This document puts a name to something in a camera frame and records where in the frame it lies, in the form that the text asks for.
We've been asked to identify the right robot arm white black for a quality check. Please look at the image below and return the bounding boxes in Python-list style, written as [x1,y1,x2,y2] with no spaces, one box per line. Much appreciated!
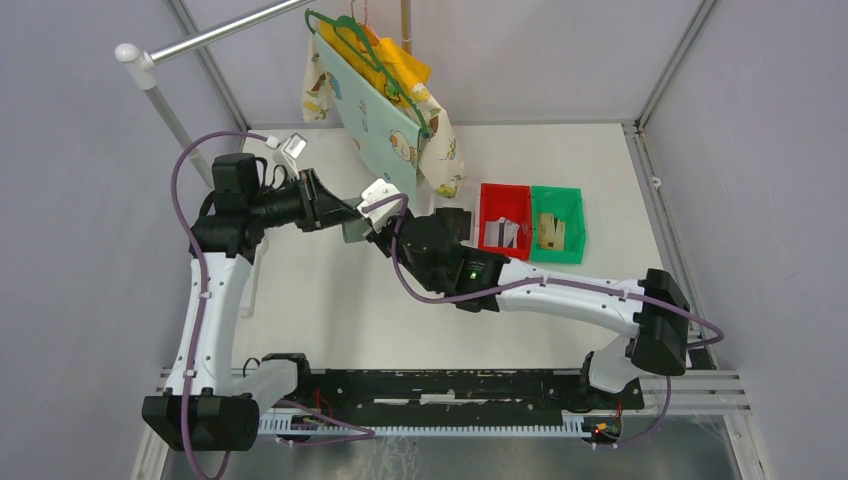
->
[362,202,690,408]

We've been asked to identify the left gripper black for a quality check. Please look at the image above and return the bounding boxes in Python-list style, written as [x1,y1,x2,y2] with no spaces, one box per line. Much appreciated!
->
[250,169,362,233]

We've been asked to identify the red plastic bin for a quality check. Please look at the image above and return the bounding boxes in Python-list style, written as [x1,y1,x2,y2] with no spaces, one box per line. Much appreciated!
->
[477,183,533,260]

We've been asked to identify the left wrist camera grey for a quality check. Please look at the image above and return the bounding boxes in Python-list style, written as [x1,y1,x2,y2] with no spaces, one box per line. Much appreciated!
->
[264,132,307,174]

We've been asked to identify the beige cards in green bin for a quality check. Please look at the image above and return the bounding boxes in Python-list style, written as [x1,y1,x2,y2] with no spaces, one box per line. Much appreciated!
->
[536,212,567,252]

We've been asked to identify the white slotted cable duct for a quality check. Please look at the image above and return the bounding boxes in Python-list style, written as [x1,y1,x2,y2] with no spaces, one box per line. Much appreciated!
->
[254,413,621,439]

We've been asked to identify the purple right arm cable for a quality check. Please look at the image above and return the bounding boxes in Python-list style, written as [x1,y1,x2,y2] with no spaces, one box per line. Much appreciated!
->
[360,193,725,449]

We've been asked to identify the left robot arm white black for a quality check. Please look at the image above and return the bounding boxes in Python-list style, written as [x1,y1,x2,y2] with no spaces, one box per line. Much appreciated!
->
[141,153,361,452]

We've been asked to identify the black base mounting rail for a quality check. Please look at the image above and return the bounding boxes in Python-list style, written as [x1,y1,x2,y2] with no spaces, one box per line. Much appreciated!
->
[287,369,645,427]

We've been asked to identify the green plastic bin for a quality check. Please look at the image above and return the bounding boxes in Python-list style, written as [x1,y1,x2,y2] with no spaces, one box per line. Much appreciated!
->
[530,185,587,265]

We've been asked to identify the white cards in red bin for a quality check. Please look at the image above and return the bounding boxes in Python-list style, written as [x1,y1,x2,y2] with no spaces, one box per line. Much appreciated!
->
[483,217,521,249]

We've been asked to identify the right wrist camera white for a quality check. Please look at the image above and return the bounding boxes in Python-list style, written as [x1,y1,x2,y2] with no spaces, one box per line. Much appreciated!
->
[356,178,409,232]

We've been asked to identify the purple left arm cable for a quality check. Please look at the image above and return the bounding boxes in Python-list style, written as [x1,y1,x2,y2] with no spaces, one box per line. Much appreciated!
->
[170,131,376,480]

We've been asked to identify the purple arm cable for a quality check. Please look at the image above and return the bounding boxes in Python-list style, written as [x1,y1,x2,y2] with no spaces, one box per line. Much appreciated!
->
[360,193,725,449]
[170,131,376,480]

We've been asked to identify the yellow garment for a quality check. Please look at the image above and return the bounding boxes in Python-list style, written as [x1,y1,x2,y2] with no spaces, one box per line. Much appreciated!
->
[319,22,431,108]

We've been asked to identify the cream cartoon print garment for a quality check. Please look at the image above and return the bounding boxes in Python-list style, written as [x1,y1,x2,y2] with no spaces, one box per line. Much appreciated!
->
[301,36,466,198]

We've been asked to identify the green clothes hanger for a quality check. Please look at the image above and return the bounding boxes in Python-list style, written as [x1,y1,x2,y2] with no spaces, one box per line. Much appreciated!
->
[304,9,436,139]

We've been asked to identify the metal clothes rack bar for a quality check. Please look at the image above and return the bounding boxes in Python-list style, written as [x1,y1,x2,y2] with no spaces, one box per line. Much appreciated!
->
[114,0,313,193]

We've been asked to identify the mint cartoon print garment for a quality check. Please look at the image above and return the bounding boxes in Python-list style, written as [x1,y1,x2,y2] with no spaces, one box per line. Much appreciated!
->
[313,35,420,204]

